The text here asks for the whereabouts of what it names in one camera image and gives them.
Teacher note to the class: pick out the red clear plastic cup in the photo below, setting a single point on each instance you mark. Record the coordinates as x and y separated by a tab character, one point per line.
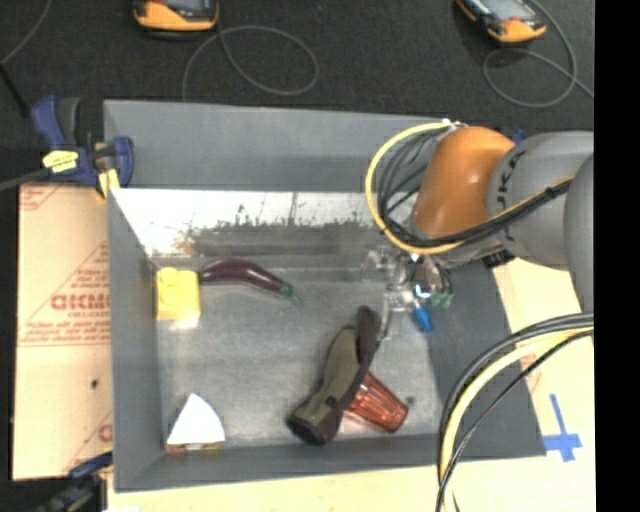
381	406

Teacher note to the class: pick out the brown cardboard board red print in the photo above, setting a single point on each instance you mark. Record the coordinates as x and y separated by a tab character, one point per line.
60	280

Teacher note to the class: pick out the yellow toy building block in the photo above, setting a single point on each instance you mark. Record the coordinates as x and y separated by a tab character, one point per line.
177	295

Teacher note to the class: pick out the purple toy eggplant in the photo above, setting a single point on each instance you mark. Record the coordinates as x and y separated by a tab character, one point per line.
245	275

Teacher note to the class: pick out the white wedge toy cake slice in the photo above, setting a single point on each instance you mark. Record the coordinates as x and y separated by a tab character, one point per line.
196	422

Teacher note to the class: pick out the clear plastic bottle blue cap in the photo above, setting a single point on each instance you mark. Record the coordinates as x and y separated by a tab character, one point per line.
424	320

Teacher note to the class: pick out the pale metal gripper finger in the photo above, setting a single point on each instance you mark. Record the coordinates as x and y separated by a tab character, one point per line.
393	303

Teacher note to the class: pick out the grey metal bin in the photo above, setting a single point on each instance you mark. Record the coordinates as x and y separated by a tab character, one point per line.
260	350

